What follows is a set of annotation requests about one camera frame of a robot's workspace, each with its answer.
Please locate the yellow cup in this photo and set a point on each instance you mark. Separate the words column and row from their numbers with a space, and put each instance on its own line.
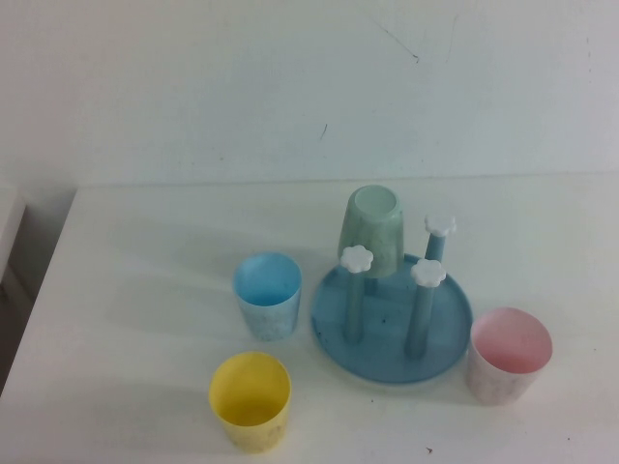
column 251, row 425

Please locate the blue cup stand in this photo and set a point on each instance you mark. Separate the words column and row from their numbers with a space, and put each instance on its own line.
column 387, row 357

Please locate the blue speckled cup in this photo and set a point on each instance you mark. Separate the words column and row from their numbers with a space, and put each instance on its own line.
column 268, row 319

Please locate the pink speckled cup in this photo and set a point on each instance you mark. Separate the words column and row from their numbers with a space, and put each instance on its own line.
column 498, row 382

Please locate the green speckled cup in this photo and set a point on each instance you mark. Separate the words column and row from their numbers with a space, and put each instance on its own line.
column 370, row 232

